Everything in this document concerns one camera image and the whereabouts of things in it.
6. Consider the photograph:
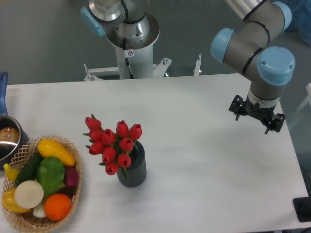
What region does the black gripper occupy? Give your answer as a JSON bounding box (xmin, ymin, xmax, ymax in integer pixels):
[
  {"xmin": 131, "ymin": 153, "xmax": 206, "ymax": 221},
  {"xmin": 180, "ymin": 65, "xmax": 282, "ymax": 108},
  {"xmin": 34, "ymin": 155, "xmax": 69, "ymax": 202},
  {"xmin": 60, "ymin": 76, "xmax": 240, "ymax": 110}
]
[{"xmin": 229, "ymin": 95, "xmax": 285, "ymax": 134}]

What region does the red tulip bouquet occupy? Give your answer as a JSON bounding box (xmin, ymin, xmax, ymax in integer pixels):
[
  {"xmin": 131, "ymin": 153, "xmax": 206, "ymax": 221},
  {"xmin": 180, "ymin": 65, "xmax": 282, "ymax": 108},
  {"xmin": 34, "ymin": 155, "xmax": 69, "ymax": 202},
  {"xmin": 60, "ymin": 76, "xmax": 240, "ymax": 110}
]
[{"xmin": 83, "ymin": 115, "xmax": 142, "ymax": 178}]

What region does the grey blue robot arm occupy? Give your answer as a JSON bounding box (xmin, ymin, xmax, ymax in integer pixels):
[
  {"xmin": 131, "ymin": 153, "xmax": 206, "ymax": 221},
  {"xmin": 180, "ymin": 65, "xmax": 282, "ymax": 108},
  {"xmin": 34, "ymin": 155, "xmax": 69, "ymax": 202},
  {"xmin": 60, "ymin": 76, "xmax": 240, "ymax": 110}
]
[{"xmin": 80, "ymin": 0, "xmax": 295, "ymax": 132}]

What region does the dark grey ribbed vase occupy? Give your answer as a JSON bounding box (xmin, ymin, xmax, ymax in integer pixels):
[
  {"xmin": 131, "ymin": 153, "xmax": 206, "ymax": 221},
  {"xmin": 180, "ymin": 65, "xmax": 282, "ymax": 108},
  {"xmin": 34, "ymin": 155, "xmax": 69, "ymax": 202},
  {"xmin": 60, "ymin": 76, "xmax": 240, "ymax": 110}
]
[{"xmin": 117, "ymin": 141, "xmax": 147, "ymax": 188}]

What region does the black device at table edge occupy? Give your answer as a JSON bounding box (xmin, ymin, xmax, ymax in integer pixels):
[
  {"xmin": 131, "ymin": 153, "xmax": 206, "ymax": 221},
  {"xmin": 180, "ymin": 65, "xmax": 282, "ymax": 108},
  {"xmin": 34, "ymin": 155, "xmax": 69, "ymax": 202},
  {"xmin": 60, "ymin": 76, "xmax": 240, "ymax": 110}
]
[{"xmin": 293, "ymin": 197, "xmax": 311, "ymax": 222}]

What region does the blue plastic bag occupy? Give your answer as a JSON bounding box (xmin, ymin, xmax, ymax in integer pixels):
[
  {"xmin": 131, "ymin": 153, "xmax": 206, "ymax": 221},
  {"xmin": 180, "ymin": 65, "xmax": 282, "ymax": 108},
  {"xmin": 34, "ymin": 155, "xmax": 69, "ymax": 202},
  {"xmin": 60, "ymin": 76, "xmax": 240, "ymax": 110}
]
[{"xmin": 283, "ymin": 0, "xmax": 311, "ymax": 46}]

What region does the purple onion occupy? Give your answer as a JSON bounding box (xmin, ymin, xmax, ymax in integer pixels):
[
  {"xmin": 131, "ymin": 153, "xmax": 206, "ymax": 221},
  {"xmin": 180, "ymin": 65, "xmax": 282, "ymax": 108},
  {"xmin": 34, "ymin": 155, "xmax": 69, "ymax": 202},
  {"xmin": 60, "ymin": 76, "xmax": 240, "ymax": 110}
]
[{"xmin": 64, "ymin": 167, "xmax": 79, "ymax": 187}]

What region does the yellow squash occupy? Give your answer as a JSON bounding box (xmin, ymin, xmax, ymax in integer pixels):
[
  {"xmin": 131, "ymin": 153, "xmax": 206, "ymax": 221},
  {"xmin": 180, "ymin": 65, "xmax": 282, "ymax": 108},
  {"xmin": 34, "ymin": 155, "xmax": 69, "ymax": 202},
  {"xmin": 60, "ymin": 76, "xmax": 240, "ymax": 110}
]
[{"xmin": 37, "ymin": 138, "xmax": 76, "ymax": 166}]

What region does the green lettuce leaf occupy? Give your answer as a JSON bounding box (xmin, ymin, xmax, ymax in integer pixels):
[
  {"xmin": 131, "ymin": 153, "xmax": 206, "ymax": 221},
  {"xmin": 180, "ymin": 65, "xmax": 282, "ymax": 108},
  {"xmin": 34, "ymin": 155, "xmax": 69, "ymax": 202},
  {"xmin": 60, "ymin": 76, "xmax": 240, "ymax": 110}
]
[{"xmin": 36, "ymin": 157, "xmax": 65, "ymax": 201}]

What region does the orange fruit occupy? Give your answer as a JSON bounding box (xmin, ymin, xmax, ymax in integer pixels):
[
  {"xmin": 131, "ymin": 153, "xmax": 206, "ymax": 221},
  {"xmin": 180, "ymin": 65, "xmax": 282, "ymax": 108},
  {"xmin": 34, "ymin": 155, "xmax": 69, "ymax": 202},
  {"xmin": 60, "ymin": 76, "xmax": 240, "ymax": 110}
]
[{"xmin": 44, "ymin": 193, "xmax": 71, "ymax": 221}]

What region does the dark green cucumber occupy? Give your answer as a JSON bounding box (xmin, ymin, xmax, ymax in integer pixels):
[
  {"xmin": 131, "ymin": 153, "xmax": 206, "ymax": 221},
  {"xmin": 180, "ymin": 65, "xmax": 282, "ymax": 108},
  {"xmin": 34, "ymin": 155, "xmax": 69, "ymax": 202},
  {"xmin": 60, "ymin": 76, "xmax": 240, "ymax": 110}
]
[{"xmin": 15, "ymin": 151, "xmax": 43, "ymax": 187}]

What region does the woven wicker basket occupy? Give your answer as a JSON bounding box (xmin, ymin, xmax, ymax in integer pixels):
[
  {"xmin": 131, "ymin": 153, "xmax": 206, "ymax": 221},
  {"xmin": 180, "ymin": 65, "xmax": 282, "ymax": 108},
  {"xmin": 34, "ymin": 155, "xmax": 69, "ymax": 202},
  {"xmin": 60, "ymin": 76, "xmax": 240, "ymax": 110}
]
[{"xmin": 0, "ymin": 135, "xmax": 82, "ymax": 233}]

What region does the yellow banana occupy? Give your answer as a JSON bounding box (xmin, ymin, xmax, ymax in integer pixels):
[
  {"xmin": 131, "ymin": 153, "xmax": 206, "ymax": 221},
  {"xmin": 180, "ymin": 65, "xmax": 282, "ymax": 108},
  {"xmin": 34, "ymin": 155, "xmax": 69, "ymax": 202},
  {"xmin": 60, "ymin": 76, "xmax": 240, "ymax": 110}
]
[{"xmin": 3, "ymin": 163, "xmax": 19, "ymax": 183}]

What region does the yellow bell pepper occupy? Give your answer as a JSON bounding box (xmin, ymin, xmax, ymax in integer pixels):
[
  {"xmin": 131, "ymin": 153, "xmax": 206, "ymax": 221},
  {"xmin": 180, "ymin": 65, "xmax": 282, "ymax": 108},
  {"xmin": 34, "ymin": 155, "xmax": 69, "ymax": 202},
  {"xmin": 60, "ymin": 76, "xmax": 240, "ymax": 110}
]
[{"xmin": 2, "ymin": 188, "xmax": 31, "ymax": 213}]

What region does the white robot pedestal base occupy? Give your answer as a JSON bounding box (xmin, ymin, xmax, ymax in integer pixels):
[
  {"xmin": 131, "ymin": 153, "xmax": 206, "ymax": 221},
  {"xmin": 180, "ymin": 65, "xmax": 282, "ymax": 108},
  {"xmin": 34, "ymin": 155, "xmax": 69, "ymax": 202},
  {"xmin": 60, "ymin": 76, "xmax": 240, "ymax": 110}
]
[{"xmin": 83, "ymin": 46, "xmax": 203, "ymax": 82}]

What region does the blue handled saucepan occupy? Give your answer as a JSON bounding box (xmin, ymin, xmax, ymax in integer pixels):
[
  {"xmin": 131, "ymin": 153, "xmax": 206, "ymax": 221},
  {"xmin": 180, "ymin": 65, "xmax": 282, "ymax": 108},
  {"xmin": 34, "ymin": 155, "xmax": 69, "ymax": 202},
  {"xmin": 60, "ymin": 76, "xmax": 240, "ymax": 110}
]
[{"xmin": 0, "ymin": 71, "xmax": 29, "ymax": 171}]

